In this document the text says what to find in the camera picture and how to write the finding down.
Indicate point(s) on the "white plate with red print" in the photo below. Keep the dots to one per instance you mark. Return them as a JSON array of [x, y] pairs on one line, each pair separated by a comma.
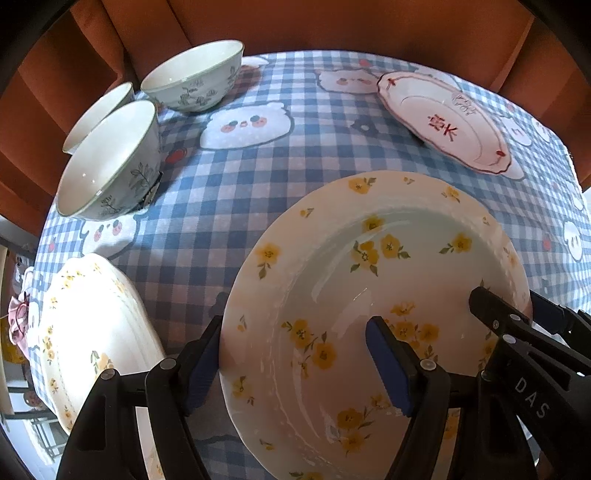
[[438, 122]]

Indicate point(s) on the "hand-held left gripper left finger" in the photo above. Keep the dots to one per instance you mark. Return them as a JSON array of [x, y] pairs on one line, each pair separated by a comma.
[[203, 374]]

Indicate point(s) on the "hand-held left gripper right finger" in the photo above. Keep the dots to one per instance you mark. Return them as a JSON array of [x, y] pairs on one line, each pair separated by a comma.
[[390, 364]]

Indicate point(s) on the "yellow floral plate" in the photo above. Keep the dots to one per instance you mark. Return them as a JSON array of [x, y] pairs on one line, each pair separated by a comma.
[[83, 323], [323, 286]]

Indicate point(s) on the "green leaf print bowl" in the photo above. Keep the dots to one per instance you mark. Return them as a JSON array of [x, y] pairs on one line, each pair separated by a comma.
[[99, 110], [106, 157], [184, 69]]

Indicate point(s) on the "blue checked bear tablecloth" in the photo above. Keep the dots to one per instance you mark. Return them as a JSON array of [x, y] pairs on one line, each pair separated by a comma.
[[323, 152]]

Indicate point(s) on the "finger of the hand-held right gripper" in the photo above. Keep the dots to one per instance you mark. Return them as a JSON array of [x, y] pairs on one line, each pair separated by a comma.
[[496, 309], [549, 309]]

